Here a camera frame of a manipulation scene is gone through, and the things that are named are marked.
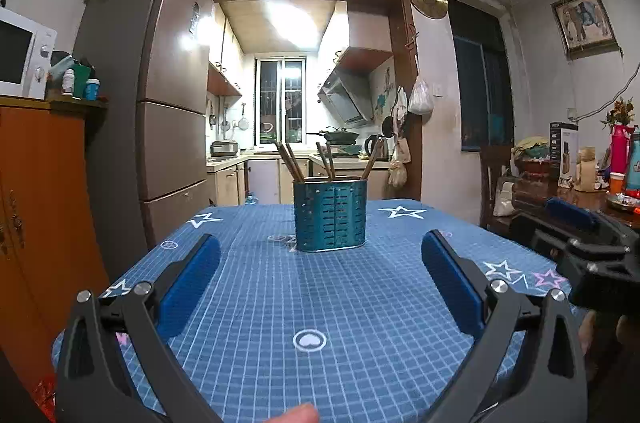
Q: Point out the sink counter cabinet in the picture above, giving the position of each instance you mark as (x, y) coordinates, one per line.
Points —
(227, 185)

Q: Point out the hanging cloth bags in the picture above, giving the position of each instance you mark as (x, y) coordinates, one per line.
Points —
(399, 148)

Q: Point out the steel range hood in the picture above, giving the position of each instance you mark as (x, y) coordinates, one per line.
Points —
(345, 98)

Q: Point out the black product box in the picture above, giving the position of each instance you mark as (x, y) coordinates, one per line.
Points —
(562, 153)

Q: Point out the ceiling light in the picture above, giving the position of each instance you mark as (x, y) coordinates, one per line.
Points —
(297, 23)

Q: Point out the steel electric kettle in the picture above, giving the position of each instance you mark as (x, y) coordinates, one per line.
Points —
(376, 148)

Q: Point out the gas stove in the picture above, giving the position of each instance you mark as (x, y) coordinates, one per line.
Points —
(345, 149)

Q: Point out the orange cup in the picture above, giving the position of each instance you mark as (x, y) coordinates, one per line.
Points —
(616, 183)

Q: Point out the blue checked star tablecloth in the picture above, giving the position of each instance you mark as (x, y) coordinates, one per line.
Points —
(310, 293)

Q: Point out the white tote bag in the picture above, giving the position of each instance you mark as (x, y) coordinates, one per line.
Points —
(502, 200)

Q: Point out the blue metal utensil holder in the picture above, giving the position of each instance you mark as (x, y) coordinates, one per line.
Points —
(330, 218)

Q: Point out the wooden chair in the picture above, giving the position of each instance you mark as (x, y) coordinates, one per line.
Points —
(492, 163)

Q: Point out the green box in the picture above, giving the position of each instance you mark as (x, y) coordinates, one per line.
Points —
(81, 78)

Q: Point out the blue label jar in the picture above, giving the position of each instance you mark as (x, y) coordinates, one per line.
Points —
(91, 90)

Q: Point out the white microwave oven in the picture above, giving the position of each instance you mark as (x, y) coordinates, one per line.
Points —
(20, 53)

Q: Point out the brown refrigerator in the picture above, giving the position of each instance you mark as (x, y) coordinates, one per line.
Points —
(170, 53)

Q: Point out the framed elephant picture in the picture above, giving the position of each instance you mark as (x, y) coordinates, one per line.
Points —
(582, 20)

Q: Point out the kitchen window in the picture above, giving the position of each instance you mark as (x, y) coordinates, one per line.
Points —
(280, 103)

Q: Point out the artificial flower bunch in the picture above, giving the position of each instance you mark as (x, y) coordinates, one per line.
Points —
(620, 110)

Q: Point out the hanging round strainer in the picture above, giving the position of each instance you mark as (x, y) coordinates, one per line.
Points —
(243, 122)

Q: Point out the upper kitchen cabinets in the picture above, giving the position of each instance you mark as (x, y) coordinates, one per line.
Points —
(222, 68)

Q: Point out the stove counter cabinet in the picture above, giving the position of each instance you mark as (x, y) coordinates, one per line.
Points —
(380, 185)

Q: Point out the orange wooden cabinet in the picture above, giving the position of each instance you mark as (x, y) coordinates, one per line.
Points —
(45, 203)

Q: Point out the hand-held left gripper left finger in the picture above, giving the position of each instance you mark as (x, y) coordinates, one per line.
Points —
(192, 288)

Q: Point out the pink water bottle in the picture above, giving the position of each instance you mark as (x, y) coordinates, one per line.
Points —
(619, 150)

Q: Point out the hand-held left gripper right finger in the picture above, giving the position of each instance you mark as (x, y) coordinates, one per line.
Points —
(450, 283)

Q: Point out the beige paper bag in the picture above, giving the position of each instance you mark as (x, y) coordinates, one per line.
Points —
(586, 170)

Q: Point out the basket of goods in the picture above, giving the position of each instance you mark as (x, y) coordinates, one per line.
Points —
(531, 155)

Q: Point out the person's right hand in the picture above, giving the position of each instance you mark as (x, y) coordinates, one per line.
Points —
(587, 335)

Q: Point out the black plastic bag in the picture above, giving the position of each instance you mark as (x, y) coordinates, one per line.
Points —
(60, 63)

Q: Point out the dark wooden side table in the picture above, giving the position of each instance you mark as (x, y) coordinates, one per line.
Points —
(530, 195)

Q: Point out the person's left hand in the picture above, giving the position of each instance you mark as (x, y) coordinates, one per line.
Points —
(297, 417)

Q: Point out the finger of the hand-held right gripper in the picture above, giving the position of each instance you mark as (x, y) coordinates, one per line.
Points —
(530, 230)
(570, 213)

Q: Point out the red plastic bag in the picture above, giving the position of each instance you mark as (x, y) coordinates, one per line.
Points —
(46, 398)

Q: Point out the dark room window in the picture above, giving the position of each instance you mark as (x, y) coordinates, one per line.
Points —
(480, 78)

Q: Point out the black wok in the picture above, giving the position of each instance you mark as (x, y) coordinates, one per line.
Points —
(340, 135)

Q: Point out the white pill bottle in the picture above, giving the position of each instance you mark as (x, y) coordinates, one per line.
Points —
(68, 83)

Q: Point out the white hanging plastic bag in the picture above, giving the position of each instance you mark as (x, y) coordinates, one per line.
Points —
(421, 100)

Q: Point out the blue white bottle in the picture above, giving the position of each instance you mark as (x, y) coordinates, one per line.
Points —
(635, 158)

